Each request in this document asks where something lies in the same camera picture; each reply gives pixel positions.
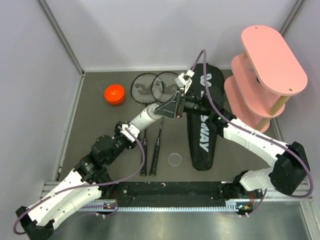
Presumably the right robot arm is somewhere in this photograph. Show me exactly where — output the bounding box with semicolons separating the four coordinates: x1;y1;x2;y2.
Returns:
151;87;314;198

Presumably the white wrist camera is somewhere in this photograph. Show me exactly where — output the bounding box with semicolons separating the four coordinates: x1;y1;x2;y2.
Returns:
120;124;141;143
175;69;195;94

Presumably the clear plastic tube lid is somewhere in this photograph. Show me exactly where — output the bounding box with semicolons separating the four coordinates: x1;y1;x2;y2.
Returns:
168;152;182;167

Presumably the left black badminton racket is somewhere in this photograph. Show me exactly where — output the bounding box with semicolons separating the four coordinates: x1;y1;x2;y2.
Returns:
130;72;163;176

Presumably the right black badminton racket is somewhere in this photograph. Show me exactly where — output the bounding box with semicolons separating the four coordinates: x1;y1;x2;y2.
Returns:
149;71;185;177

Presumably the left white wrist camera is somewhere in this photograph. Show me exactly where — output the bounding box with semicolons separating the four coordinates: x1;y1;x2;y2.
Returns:
120;124;141;143

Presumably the white shuttlecock tube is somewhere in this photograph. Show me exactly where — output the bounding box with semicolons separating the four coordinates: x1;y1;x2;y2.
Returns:
129;103;162;131

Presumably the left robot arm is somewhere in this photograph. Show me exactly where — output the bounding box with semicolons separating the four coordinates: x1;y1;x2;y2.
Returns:
13;121;145;240

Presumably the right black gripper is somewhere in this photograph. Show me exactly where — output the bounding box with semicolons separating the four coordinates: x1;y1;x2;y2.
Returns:
154;88;213;120

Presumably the orange bowl stack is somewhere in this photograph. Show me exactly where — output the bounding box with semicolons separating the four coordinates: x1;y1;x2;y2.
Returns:
104;84;126;106

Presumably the black badminton racket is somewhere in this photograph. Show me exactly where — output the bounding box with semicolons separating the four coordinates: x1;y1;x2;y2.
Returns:
130;72;163;176
149;71;185;177

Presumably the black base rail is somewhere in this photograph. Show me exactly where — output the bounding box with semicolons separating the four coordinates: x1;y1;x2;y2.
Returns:
109;181;239;208

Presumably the pink tiered shelf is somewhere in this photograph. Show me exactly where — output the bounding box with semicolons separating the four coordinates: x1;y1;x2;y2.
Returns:
224;25;308;133

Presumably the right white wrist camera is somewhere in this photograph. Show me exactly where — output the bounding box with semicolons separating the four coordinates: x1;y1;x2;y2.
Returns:
175;69;195;94

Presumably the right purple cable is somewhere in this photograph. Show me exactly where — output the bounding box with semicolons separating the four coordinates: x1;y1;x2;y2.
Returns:
191;49;315;198

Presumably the black racket bag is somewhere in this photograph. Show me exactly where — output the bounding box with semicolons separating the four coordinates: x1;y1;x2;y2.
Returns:
186;63;225;171

